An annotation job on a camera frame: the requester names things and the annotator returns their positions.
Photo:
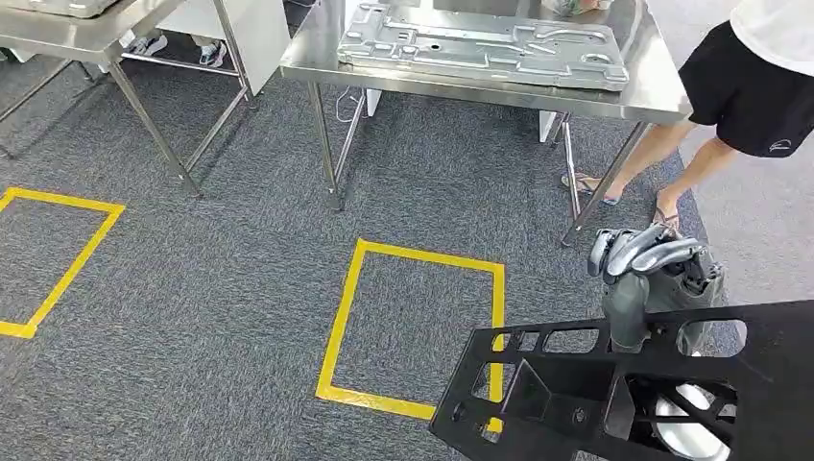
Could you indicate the person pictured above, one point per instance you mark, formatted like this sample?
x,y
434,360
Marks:
x,y
750,95

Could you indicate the person's shoe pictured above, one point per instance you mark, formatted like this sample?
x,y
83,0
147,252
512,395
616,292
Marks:
x,y
150,44
213,53

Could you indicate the plastic bag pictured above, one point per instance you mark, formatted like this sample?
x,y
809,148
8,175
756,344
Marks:
x,y
572,6

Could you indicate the steel table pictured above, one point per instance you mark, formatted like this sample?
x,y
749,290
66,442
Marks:
x,y
648,95
76,38

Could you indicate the white cabinet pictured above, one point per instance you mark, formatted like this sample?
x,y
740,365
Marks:
x,y
261,38

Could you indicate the stamped grey metal panel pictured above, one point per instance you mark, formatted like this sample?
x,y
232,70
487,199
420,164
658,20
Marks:
x,y
483,54

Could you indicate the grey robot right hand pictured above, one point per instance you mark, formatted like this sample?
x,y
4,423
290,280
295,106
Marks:
x,y
668,280

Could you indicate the black plastic plate bracket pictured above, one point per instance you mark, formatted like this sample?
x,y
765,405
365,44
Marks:
x,y
572,388

